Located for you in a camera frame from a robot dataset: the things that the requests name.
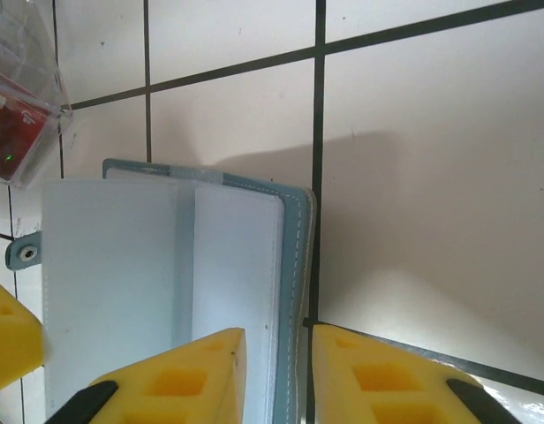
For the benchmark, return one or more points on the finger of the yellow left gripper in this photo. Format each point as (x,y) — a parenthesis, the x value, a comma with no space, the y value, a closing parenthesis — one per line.
(11,335)

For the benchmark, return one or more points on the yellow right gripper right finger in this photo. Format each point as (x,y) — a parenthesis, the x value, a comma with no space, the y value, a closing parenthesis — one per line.
(342,397)

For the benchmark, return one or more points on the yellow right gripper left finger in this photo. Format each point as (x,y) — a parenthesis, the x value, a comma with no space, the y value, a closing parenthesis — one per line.
(122,411)

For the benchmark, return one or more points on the blue leather card holder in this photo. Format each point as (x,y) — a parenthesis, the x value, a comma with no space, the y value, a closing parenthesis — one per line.
(122,265)

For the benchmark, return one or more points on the red card with white logo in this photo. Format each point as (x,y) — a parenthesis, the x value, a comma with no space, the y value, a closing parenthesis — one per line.
(16,146)

